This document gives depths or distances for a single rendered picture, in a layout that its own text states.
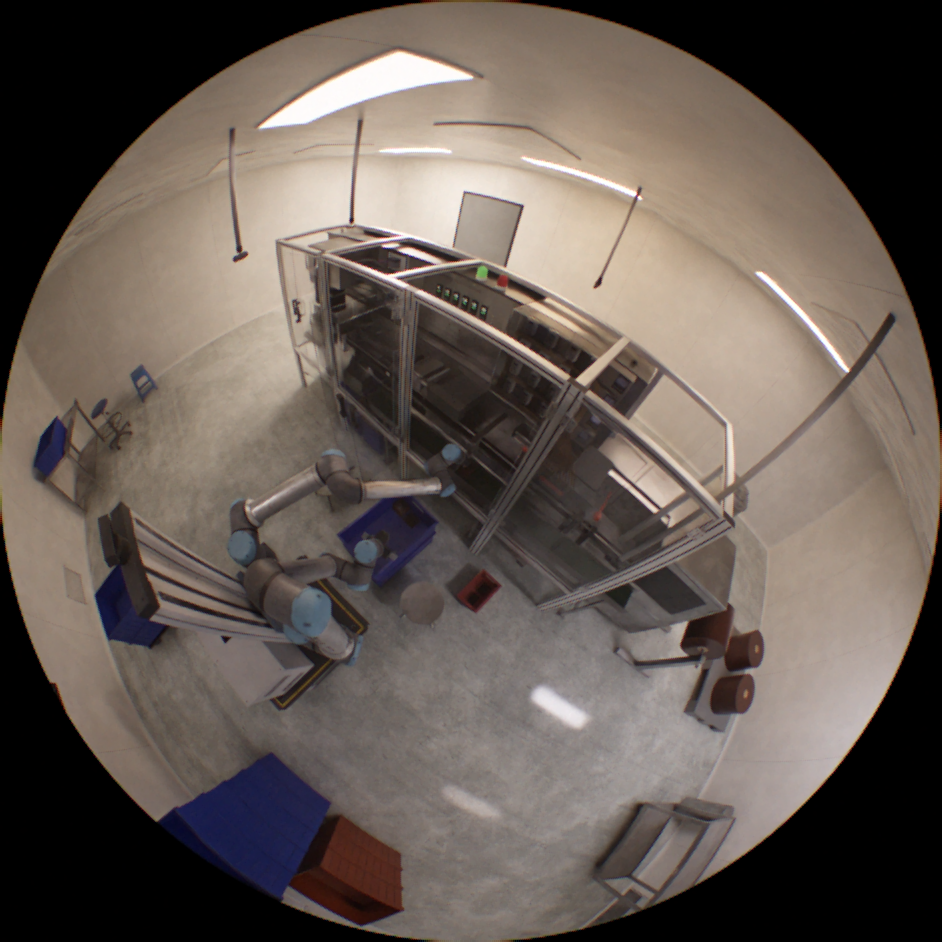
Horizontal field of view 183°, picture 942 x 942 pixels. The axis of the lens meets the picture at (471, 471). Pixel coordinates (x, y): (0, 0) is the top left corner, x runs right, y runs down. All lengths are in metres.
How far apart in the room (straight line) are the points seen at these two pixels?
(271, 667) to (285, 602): 0.96
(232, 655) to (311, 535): 1.31
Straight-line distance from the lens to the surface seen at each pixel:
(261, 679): 1.69
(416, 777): 2.59
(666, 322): 4.25
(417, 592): 2.09
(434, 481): 1.49
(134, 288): 5.55
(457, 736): 2.47
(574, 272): 4.49
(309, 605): 0.70
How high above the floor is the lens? 2.32
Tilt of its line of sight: 55 degrees down
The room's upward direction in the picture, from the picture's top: 19 degrees clockwise
